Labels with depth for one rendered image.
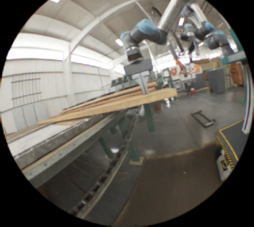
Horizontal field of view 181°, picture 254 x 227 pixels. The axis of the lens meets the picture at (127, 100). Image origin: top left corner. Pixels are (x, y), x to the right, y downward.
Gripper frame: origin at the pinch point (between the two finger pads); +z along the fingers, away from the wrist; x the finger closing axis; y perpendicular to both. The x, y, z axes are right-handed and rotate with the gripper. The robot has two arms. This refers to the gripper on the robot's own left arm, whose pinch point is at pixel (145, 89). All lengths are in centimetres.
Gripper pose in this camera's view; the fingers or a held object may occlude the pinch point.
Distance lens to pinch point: 37.4
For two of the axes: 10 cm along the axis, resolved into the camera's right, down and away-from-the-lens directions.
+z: 2.7, 9.6, 0.9
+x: -9.3, 2.4, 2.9
